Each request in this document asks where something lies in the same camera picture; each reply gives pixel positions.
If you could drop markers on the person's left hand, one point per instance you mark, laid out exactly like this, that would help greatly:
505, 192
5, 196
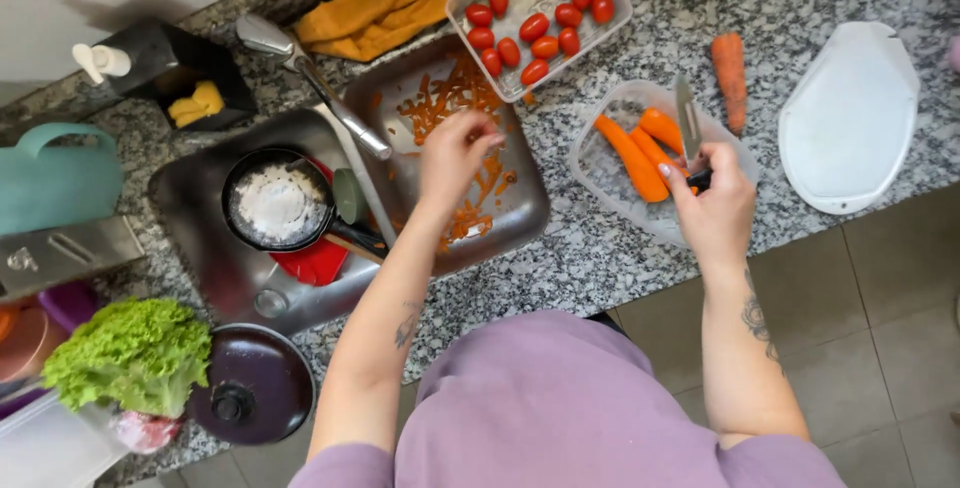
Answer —
446, 162

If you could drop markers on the person's right hand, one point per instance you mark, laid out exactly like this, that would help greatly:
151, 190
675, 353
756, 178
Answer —
716, 210

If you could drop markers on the person's left fingers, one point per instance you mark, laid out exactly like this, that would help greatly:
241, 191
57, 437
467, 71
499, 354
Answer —
484, 132

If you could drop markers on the pile of carrot peels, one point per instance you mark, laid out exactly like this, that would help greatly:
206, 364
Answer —
450, 98

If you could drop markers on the group of red cherry tomatoes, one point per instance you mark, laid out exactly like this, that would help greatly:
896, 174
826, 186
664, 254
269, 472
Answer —
534, 27

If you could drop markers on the clear plastic carrot container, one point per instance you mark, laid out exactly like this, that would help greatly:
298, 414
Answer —
607, 177

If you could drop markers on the long peeled carrot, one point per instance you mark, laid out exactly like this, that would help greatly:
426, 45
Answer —
634, 162

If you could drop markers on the orange dish cloth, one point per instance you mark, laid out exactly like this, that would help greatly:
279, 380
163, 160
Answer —
375, 12

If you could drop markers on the thin peeled carrot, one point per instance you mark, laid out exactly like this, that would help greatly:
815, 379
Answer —
649, 145

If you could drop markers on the short peeled carrot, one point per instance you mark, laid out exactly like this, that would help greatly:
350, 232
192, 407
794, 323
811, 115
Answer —
661, 128

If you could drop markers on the steel sink faucet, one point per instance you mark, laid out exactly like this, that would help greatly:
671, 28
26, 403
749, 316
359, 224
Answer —
315, 72

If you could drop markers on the red plastic plate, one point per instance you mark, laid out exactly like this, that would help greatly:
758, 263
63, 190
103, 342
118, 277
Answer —
315, 267

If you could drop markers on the black frying pan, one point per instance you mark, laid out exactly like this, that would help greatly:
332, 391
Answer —
277, 203

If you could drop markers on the unpeeled carrot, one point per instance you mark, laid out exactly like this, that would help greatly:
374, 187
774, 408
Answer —
730, 79

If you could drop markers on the yellow sponge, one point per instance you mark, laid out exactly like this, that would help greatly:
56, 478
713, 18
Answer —
196, 104

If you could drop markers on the person's lilac shirt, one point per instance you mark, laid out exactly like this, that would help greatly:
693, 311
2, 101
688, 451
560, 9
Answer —
555, 413

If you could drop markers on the stainless steel double sink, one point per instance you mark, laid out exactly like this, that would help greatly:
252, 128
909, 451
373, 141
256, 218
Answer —
217, 278

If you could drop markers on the black soap dispenser holder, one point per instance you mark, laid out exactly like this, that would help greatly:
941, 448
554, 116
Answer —
169, 49

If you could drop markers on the dark purple pot lid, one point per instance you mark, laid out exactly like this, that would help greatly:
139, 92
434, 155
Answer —
259, 383

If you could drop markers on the white plastic container lid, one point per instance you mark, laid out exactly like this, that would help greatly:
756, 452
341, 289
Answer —
847, 120

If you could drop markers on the green lettuce head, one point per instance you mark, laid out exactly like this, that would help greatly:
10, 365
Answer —
127, 353

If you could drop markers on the teal plastic jug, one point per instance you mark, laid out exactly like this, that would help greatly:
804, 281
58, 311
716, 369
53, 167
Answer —
56, 184

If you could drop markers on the metal grater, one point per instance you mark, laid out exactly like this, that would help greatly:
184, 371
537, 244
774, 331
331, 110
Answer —
64, 255

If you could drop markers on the purple plastic container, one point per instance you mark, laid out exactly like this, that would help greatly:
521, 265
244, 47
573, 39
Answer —
69, 304

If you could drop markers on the pink plastic bag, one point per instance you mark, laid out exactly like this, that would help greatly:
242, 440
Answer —
146, 432

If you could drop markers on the orange plastic bowl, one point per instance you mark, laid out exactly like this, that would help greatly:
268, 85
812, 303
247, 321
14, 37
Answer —
26, 342

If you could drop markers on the white plastic box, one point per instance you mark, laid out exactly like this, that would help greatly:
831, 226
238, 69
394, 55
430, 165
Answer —
49, 447

